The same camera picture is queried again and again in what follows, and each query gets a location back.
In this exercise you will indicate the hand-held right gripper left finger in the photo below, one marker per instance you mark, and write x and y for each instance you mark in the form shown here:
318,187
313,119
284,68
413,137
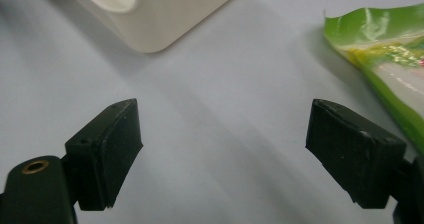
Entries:
103,157

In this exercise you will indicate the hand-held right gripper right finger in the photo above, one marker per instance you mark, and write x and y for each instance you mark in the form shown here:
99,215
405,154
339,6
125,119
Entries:
353,150

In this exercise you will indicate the green snack packet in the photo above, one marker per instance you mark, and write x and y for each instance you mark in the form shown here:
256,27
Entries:
390,57

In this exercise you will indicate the cream plastic container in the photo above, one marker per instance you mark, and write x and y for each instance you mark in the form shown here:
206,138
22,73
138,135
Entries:
156,14

